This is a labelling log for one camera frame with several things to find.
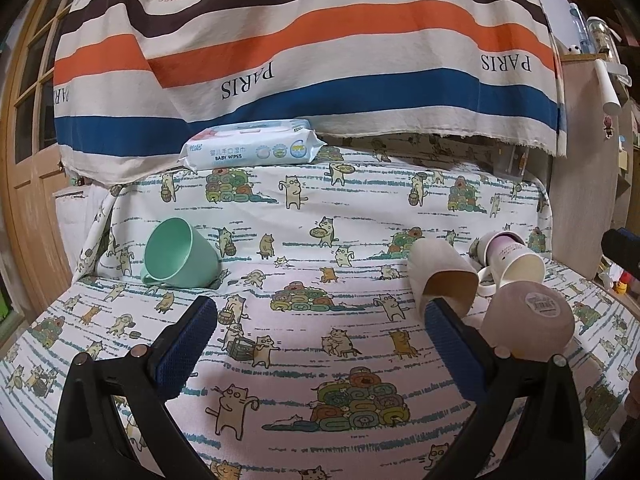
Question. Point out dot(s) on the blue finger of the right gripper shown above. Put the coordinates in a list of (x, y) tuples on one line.
[(623, 248)]

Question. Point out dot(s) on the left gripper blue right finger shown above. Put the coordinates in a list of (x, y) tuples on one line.
[(548, 441)]

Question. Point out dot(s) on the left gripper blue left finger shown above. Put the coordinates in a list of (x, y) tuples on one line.
[(89, 439)]

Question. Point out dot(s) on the wooden door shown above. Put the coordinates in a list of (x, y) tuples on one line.
[(31, 167)]

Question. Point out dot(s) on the clear blue bottle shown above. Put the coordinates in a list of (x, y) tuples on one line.
[(581, 27)]

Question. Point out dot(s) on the beige plastic cup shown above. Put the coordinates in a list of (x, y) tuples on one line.
[(436, 270)]

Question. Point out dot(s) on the brown wooden side panel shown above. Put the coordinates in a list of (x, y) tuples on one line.
[(583, 181)]

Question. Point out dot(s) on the cat print bed sheet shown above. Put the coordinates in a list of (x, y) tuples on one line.
[(319, 366)]

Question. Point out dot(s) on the white pink mug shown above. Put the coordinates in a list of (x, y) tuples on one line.
[(504, 259)]

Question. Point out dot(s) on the red yellow toy figure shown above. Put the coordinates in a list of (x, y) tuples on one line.
[(621, 284)]

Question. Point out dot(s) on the pink speckled cup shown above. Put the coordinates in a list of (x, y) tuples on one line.
[(531, 320)]

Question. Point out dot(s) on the cartoon sticker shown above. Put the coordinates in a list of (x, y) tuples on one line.
[(608, 126)]

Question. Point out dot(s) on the striped Paris cloth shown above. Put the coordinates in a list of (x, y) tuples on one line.
[(133, 80)]

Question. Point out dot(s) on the green plastic cup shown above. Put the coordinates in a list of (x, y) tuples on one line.
[(177, 255)]

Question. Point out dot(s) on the white cone lamp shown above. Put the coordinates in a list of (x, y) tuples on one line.
[(609, 100)]

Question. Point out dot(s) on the baby wipes pack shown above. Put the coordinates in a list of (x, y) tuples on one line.
[(267, 143)]

